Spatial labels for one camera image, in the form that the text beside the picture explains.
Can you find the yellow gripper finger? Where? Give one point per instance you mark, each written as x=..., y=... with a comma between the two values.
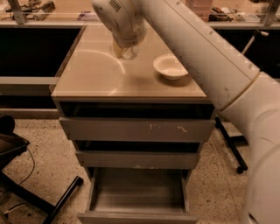
x=117, y=50

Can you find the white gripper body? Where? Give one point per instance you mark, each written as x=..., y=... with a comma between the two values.
x=130, y=32

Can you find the clear plastic water bottle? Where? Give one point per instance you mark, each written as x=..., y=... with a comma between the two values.
x=131, y=52

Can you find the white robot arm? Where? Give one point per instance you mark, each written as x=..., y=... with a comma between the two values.
x=239, y=90

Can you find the grey drawer cabinet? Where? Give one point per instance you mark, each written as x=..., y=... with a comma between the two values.
x=93, y=74

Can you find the top grey drawer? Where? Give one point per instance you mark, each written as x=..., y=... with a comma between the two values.
x=137, y=122

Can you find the grey drawer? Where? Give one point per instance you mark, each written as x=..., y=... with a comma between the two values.
x=137, y=196
x=137, y=122
x=138, y=155

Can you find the middle grey drawer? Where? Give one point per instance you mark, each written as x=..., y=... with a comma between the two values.
x=138, y=155

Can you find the bottom grey drawer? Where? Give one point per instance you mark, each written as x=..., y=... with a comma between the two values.
x=137, y=196

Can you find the white paper bowl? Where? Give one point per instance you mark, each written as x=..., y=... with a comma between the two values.
x=169, y=67

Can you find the pink stacked bins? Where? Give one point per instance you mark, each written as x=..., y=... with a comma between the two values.
x=201, y=8

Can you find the white pole with black base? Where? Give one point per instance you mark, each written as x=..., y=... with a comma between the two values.
x=253, y=38

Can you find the black stand base right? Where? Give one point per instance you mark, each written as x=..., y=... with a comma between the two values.
x=232, y=143

